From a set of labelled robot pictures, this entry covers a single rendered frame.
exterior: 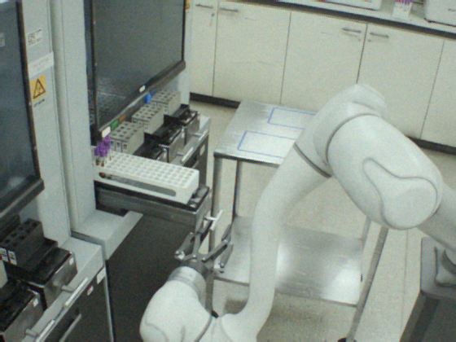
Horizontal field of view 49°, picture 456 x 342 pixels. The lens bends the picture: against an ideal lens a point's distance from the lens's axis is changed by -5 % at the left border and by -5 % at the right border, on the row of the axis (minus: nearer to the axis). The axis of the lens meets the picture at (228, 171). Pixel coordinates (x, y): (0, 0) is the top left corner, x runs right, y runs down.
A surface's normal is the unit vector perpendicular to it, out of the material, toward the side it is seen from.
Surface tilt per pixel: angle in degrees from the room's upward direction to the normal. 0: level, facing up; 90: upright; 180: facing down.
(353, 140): 45
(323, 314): 0
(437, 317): 90
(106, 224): 0
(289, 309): 0
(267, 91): 90
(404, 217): 86
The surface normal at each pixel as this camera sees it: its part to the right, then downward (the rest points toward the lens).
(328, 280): 0.07, -0.85
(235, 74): -0.31, 0.47
